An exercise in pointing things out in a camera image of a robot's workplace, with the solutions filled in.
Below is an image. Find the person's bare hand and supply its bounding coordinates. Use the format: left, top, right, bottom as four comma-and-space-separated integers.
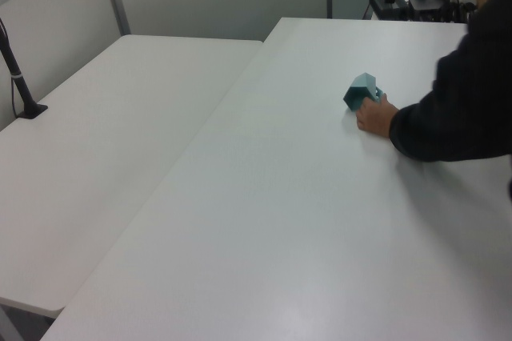
354, 94, 400, 138

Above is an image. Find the teal faceted cup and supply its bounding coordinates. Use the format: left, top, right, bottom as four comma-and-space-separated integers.
342, 72, 387, 113

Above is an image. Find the forearm in dark sleeve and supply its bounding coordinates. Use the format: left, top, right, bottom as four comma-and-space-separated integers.
388, 0, 512, 203

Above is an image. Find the white side table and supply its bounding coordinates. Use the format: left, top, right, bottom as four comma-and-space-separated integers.
0, 34, 265, 318

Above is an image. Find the black camera stand pole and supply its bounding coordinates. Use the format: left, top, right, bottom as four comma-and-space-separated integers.
0, 17, 49, 120

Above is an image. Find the thin grey stand cable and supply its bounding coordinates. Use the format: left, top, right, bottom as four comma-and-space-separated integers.
0, 20, 20, 118

